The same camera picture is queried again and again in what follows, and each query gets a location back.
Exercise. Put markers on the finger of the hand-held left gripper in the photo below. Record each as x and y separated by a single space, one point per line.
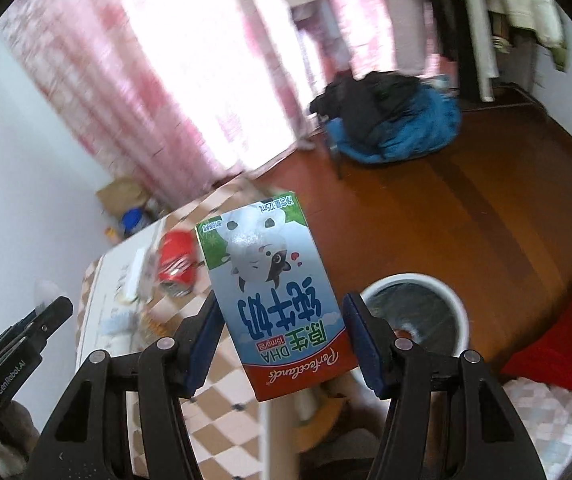
48 317

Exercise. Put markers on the white round trash bin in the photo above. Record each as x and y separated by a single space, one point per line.
418 310

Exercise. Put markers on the brown paper bag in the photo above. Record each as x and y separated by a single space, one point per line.
121 195

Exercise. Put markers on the hanging light clothes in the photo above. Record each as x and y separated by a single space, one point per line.
471 15

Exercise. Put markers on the red blanket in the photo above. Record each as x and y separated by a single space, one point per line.
558 337

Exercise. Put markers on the checkered tablecloth table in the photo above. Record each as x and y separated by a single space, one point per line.
165 310

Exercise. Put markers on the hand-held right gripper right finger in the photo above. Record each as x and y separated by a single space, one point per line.
361 332

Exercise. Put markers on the crushed red soda can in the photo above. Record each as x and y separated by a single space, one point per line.
175 262

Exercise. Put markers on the small milk carton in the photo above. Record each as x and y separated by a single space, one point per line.
271 290

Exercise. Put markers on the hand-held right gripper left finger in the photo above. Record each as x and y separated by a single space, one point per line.
204 332

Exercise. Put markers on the white quilted bedding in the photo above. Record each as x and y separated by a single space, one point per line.
551 425

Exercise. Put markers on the blue bottle cap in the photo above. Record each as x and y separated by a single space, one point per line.
133 222

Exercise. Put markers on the pile of dark and blue clothes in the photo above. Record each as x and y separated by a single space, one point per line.
391 112

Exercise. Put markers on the pink patterned curtain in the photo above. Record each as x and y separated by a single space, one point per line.
130 75

